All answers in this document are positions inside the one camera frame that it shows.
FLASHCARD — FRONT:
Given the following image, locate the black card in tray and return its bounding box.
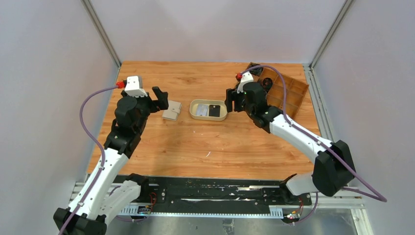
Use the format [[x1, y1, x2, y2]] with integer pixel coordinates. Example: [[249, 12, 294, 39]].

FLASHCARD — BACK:
[[208, 105, 221, 118]]

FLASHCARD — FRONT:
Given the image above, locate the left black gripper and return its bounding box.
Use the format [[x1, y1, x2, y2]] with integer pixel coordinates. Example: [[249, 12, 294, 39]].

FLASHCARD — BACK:
[[121, 87, 168, 134]]

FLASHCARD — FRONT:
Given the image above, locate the white leather card holder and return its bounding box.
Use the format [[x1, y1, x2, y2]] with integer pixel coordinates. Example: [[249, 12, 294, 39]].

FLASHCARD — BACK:
[[162, 100, 182, 121]]

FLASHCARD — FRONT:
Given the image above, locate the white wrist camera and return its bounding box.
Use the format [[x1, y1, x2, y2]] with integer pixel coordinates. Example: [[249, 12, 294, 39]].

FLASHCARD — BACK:
[[236, 71, 254, 94], [124, 76, 148, 98]]

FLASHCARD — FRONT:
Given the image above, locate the brown wooden compartment box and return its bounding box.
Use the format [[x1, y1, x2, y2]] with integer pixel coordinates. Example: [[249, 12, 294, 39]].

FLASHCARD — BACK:
[[250, 66, 309, 119]]

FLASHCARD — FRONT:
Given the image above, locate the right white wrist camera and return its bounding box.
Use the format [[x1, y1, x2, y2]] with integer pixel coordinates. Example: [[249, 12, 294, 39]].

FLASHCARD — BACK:
[[236, 71, 254, 94]]

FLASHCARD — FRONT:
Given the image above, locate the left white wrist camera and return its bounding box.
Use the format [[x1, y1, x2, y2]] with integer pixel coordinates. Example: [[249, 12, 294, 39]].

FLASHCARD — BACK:
[[124, 76, 148, 98]]

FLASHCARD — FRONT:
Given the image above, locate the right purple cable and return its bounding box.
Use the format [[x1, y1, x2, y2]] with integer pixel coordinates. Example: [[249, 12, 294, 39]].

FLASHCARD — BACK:
[[235, 65, 388, 224]]

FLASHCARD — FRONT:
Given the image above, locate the beige oval tray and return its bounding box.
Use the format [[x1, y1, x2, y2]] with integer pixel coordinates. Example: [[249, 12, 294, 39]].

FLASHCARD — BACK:
[[189, 99, 228, 121]]

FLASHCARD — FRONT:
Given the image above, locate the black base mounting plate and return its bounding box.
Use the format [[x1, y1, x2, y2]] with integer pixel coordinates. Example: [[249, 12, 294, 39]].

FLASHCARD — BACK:
[[112, 175, 313, 215]]

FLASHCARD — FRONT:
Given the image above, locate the black coiled belt top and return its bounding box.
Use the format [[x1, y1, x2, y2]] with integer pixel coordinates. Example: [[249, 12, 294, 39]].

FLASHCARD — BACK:
[[247, 62, 260, 69]]

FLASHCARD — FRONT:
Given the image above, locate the corner aluminium post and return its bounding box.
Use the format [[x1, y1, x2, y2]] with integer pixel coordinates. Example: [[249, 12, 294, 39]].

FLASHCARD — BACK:
[[309, 0, 355, 70], [81, 0, 122, 69]]

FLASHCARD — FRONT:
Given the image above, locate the left corner aluminium post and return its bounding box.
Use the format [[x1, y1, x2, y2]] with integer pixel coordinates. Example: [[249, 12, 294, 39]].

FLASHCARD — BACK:
[[81, 0, 122, 69]]

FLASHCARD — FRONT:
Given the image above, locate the black coiled belt middle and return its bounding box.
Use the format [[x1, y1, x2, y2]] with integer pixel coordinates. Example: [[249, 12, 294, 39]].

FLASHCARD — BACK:
[[261, 77, 274, 92]]

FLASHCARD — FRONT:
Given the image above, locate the aluminium front rail frame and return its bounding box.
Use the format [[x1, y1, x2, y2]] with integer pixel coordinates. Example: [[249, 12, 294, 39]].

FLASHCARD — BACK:
[[58, 181, 373, 235]]

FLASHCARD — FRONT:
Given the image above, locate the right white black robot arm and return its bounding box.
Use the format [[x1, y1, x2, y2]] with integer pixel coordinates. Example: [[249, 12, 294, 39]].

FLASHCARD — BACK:
[[225, 82, 355, 205]]

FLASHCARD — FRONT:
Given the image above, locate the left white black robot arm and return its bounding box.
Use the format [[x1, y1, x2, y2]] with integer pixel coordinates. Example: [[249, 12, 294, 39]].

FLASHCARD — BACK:
[[53, 87, 169, 235]]

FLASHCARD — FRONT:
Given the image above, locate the right corner aluminium post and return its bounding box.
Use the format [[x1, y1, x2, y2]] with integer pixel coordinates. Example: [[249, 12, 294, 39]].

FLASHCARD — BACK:
[[309, 0, 355, 70]]

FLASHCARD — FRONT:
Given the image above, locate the black coiled belt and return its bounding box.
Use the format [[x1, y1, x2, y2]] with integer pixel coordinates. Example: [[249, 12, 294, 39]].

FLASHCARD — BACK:
[[261, 77, 274, 92], [247, 62, 260, 69]]

